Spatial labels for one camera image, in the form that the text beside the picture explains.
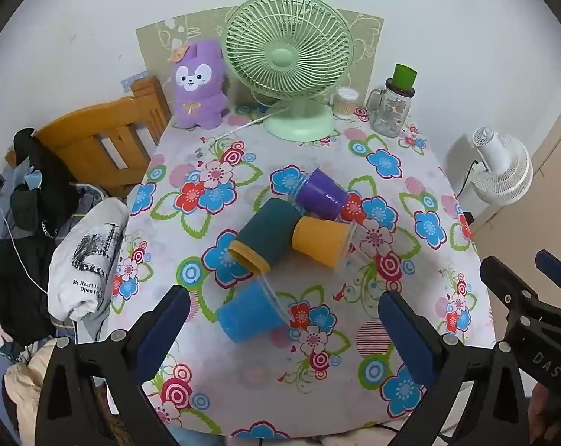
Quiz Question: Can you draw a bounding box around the purple cup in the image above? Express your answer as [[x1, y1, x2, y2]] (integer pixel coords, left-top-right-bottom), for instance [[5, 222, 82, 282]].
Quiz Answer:
[[294, 168, 351, 221]]

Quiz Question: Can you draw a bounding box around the white printed t-shirt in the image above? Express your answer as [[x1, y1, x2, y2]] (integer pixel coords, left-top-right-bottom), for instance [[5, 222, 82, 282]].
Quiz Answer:
[[47, 197, 130, 330]]

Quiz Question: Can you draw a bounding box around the dark clothes pile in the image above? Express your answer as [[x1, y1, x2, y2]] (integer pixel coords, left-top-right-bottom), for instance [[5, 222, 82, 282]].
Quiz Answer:
[[0, 237, 58, 349]]

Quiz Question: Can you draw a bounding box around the black power cable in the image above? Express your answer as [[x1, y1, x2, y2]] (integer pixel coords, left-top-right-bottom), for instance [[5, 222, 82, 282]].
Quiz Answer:
[[454, 160, 483, 197]]

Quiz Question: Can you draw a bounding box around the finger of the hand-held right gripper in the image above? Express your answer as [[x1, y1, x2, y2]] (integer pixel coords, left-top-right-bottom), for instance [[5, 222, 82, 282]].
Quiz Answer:
[[534, 249, 561, 291], [479, 255, 548, 321]]

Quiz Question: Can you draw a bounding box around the thin white cable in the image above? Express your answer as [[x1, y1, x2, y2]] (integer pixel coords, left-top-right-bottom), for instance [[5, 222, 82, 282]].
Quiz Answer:
[[0, 186, 49, 295]]

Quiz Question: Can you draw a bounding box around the green desk fan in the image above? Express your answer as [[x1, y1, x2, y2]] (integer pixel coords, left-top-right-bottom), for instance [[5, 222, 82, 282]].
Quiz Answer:
[[224, 0, 354, 142]]

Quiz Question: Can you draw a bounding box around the black garment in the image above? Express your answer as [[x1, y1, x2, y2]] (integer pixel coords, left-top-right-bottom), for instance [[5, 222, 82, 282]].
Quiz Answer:
[[10, 127, 79, 242]]

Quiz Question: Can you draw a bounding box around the clear cotton swab container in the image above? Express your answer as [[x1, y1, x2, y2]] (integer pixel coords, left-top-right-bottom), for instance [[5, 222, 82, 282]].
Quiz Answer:
[[333, 87, 360, 120]]

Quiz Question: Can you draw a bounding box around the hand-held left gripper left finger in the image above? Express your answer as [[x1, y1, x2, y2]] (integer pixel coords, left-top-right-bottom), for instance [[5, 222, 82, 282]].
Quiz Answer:
[[35, 283, 191, 446]]

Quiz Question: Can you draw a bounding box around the white standing fan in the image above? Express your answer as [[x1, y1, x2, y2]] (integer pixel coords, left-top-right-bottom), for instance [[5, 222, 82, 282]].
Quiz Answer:
[[471, 126, 534, 205]]

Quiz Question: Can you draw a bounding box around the blue cup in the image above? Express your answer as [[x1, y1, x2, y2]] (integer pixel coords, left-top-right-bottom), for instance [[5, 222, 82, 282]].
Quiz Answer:
[[215, 275, 293, 345]]

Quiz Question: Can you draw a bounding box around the glass mug with green lid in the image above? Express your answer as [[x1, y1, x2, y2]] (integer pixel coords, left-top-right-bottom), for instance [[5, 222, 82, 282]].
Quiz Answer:
[[365, 64, 419, 139]]

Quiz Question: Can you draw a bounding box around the yellow cup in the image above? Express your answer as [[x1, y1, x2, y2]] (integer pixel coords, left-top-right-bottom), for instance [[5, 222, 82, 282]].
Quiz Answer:
[[291, 217, 358, 275]]

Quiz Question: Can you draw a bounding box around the white fan cable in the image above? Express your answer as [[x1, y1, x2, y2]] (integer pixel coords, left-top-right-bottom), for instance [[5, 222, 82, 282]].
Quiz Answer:
[[211, 102, 291, 141]]

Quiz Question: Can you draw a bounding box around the beige cloth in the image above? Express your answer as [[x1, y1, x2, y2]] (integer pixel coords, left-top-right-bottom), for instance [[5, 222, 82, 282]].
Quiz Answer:
[[2, 338, 61, 437]]

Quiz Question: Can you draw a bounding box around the dark teal cup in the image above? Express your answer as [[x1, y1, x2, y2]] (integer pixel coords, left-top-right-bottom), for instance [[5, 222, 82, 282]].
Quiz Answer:
[[228, 198, 301, 274]]

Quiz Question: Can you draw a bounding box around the wooden chair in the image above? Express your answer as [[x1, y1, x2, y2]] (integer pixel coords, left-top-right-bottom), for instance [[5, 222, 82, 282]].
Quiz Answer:
[[6, 77, 172, 198]]

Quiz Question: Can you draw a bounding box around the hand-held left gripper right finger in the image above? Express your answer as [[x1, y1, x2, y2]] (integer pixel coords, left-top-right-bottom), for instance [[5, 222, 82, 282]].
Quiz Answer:
[[378, 290, 529, 446]]

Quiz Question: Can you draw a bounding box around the floral tablecloth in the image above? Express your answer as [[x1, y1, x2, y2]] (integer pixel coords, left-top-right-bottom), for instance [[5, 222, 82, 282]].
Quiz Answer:
[[106, 102, 495, 442]]

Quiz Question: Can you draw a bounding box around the person's right hand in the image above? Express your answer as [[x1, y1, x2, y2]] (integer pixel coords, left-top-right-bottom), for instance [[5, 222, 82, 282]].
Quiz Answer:
[[528, 380, 561, 446]]

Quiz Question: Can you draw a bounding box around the purple plush toy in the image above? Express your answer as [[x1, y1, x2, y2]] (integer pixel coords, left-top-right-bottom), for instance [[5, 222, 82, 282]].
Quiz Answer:
[[168, 39, 231, 129]]

